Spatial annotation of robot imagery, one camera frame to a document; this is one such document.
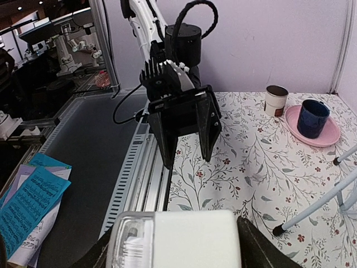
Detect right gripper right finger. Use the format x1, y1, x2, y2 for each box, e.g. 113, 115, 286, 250
237, 216, 301, 268

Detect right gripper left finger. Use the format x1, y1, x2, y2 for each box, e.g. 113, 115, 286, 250
70, 227, 113, 268

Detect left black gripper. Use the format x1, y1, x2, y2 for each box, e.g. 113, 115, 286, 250
147, 66, 222, 169

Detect white metronome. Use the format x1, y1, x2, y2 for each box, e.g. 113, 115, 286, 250
105, 210, 242, 267

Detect white perforated music stand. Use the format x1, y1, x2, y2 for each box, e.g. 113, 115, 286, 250
271, 145, 356, 237

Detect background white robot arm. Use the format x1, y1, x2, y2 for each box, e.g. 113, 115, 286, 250
54, 22, 102, 77

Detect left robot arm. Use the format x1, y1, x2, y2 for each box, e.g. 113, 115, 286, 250
120, 1, 222, 169

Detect floral table mat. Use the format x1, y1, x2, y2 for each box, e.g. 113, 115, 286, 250
168, 92, 356, 267

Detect blue object at corner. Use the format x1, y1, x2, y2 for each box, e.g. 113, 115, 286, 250
0, 152, 73, 260

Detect white paper cup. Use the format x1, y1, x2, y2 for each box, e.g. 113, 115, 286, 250
264, 85, 288, 117

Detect pink object on bench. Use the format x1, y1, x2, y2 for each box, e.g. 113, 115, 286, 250
95, 70, 111, 88

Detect dark blue mug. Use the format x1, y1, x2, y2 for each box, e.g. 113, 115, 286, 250
297, 99, 330, 139

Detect pink plate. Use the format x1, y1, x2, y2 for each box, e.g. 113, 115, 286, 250
284, 105, 341, 147

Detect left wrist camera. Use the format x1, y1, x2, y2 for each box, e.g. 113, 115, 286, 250
139, 58, 195, 100

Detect aluminium front rail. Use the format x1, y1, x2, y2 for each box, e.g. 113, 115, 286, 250
99, 122, 173, 241

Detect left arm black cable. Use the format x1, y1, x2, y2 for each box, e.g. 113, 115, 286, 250
113, 0, 219, 125

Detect left aluminium frame post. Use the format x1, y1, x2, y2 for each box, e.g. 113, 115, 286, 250
327, 0, 356, 95

